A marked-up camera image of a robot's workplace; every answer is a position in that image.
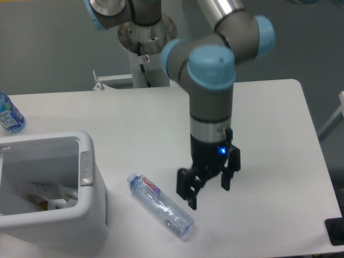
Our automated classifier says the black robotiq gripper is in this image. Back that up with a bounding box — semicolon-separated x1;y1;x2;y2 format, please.
176;131;241;210

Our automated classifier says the clear plastic water bottle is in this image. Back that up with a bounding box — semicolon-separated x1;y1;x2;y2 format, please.
127;173;195;238

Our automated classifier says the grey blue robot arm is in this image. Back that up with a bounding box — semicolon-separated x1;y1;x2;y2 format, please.
85;1;275;209

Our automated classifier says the white plastic trash can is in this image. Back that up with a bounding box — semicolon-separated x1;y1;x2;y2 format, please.
1;131;109;246

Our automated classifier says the trash inside bin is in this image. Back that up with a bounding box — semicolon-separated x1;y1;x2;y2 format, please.
25;182;78;211

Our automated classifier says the black clamp at table corner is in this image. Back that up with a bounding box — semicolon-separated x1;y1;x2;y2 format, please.
325;217;343;246

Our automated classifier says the blue labelled water bottle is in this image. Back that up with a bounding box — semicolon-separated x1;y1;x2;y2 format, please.
1;92;26;133

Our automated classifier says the black cable on pedestal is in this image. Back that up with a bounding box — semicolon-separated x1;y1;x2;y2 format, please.
137;41;152;88

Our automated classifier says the white frame leg right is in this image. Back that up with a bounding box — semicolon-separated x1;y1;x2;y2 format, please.
318;91;343;142

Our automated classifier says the white metal frame bracket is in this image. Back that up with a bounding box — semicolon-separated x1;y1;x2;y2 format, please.
92;70;133;91

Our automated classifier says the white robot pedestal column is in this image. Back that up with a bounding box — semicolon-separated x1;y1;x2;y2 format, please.
118;14;177;88

